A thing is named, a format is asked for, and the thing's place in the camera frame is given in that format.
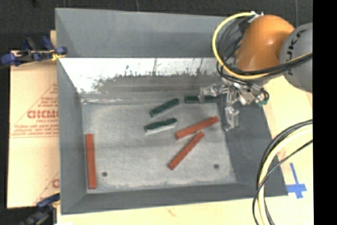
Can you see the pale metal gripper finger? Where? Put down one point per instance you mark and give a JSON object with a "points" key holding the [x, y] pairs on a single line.
{"points": [[231, 118], [209, 93]]}

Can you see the dark green flat block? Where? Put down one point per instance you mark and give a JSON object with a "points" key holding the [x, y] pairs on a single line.
{"points": [[191, 99], [160, 125], [163, 107]]}

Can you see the red-brown flat block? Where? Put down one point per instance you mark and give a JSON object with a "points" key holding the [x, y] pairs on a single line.
{"points": [[90, 160], [186, 150], [197, 127]]}

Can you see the grey metal bin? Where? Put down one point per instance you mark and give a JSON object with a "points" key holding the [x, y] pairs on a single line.
{"points": [[147, 155]]}

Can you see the brown cardboard board, red print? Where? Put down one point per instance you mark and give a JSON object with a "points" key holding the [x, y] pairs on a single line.
{"points": [[31, 113]]}

